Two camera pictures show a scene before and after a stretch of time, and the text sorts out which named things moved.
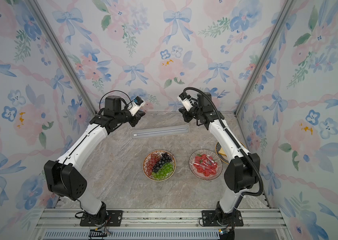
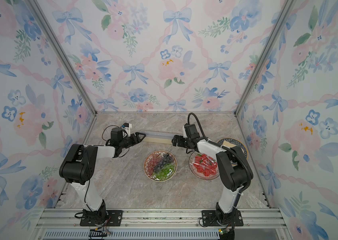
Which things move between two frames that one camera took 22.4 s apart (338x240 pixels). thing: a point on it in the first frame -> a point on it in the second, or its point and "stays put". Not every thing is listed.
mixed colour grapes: x=160 y=165 stays put
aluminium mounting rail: x=68 y=219 stays put
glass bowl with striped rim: x=205 y=164 stays put
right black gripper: x=186 y=113 -> x=175 y=138
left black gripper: x=137 y=117 -> x=137 y=137
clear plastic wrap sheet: x=160 y=106 -> x=160 y=166
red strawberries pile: x=205 y=164 stays put
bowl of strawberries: x=205 y=164 stays put
